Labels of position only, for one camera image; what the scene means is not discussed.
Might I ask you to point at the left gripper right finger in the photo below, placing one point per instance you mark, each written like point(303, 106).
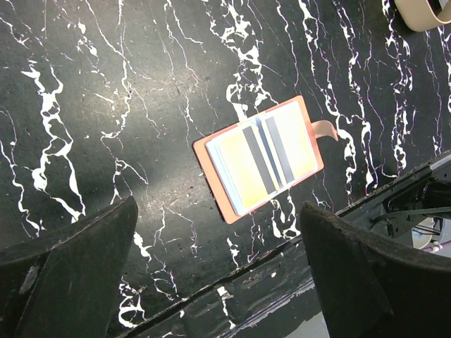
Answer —
point(371, 286)

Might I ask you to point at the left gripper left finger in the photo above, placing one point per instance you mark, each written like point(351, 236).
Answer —
point(63, 284)

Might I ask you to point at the pink leather card holder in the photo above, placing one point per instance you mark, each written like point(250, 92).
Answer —
point(318, 129)

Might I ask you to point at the beige oval card tray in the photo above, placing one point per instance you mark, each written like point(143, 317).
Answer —
point(423, 15)

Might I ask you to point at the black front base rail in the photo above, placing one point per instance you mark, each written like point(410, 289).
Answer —
point(274, 297)

